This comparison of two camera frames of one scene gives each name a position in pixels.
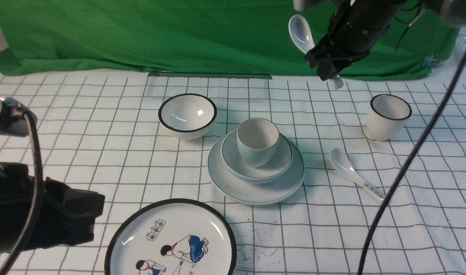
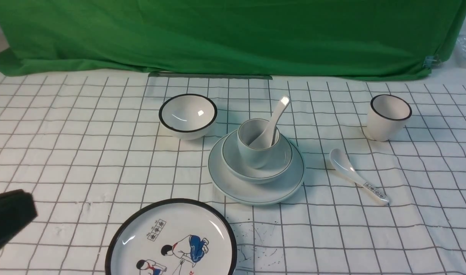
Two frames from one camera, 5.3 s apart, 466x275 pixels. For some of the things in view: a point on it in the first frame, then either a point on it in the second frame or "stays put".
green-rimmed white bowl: [234, 165] stays put
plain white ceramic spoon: [301, 35] → [265, 139]
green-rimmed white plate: [262, 193] stays put
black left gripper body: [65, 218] → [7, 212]
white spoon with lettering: [342, 164] stays put
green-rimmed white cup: [258, 139] stays put
